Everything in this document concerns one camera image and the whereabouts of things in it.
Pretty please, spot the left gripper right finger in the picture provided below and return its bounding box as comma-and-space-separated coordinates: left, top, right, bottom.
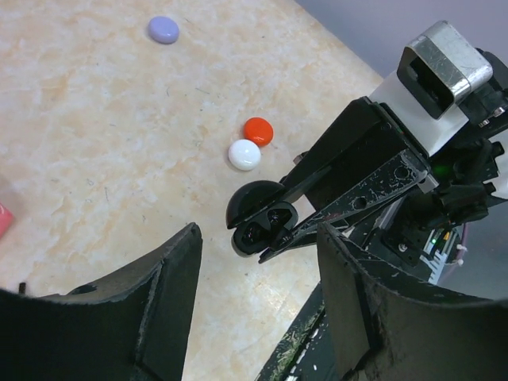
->
317, 223, 507, 380

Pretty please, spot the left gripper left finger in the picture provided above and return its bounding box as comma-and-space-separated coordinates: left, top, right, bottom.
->
1, 223, 202, 380

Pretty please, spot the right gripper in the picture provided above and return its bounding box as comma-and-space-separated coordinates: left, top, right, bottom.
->
259, 97, 428, 264

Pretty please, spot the orange charging case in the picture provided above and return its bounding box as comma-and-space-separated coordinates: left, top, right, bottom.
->
243, 117, 274, 147

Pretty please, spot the white round charging case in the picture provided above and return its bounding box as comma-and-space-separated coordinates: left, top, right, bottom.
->
228, 139, 261, 171

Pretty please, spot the black round charging case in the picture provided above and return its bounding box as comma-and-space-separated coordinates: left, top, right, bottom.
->
225, 180, 298, 257

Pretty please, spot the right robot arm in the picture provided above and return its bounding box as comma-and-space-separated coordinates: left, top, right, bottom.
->
226, 47, 507, 283

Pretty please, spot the purple round charging case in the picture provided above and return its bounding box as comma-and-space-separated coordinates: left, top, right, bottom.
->
147, 16, 179, 44

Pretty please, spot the crumpled pink cloth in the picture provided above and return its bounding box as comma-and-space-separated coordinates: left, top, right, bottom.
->
0, 203, 14, 237

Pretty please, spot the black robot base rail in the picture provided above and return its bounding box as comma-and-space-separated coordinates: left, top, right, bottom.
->
256, 283, 340, 381

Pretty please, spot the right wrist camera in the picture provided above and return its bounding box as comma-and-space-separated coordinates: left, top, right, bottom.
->
368, 20, 494, 158

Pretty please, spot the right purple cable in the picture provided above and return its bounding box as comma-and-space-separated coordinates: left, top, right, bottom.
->
456, 221, 471, 267

